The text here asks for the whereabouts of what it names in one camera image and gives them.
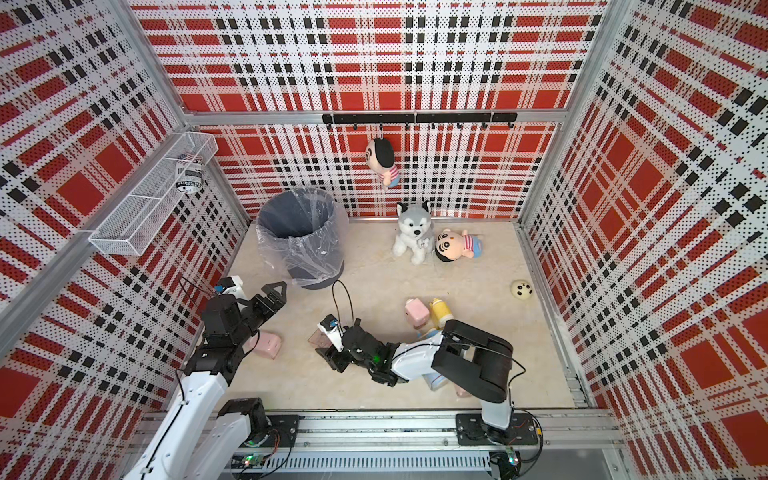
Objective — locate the blue sharpener front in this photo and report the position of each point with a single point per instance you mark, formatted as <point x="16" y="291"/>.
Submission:
<point x="435" y="381"/>

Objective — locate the translucent pink sharpener tray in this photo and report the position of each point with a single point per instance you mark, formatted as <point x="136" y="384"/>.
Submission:
<point x="318" y="339"/>

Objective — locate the green circuit board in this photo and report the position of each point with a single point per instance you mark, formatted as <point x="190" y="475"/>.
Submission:
<point x="505" y="465"/>
<point x="245" y="461"/>

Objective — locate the cream panda face ball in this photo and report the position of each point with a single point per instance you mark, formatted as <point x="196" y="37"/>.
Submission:
<point x="521" y="289"/>

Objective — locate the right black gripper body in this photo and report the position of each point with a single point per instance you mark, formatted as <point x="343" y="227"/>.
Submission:
<point x="365" y="364"/>

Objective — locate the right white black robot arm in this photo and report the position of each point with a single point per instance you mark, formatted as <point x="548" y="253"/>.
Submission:
<point x="474" y="360"/>

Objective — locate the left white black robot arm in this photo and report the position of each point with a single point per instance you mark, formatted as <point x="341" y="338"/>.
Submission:
<point x="179" y="449"/>

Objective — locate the grey bin with plastic liner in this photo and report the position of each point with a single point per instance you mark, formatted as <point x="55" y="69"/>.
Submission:
<point x="302" y="234"/>

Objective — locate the black wall hook rail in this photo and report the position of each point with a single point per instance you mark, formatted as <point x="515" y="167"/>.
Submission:
<point x="380" y="119"/>

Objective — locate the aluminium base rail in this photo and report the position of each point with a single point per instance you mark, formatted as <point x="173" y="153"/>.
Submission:
<point x="572" y="443"/>

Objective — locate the right green circuit board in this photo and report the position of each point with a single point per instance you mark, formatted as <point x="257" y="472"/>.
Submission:
<point x="505" y="465"/>

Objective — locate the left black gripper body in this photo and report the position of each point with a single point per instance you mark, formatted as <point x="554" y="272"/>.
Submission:
<point x="244" y="331"/>

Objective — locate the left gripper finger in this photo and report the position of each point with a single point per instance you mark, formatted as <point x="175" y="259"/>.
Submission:
<point x="259" y="310"/>
<point x="274" y="298"/>

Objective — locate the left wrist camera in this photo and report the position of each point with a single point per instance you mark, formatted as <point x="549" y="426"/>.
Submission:
<point x="232" y="285"/>

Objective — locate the husky plush toy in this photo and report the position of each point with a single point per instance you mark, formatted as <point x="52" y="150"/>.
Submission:
<point x="415" y="231"/>

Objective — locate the lying cartoon boy doll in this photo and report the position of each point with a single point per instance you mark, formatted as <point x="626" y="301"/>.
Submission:
<point x="451" y="246"/>

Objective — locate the hanging cartoon boy doll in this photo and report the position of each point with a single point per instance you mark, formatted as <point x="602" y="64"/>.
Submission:
<point x="380" y="158"/>

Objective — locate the white wire wall basket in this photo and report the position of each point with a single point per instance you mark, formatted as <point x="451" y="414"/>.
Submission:
<point x="132" y="225"/>

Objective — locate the pink sharpener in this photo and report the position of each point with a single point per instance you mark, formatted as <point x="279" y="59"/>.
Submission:
<point x="417" y="313"/>
<point x="266" y="345"/>
<point x="461" y="392"/>

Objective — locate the left green circuit board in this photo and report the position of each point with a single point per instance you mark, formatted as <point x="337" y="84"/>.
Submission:
<point x="245" y="461"/>

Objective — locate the yellow pencil sharpener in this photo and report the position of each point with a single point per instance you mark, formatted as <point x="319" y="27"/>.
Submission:
<point x="441" y="313"/>

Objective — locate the black white can in basket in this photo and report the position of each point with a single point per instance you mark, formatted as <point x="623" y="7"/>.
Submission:
<point x="188" y="174"/>

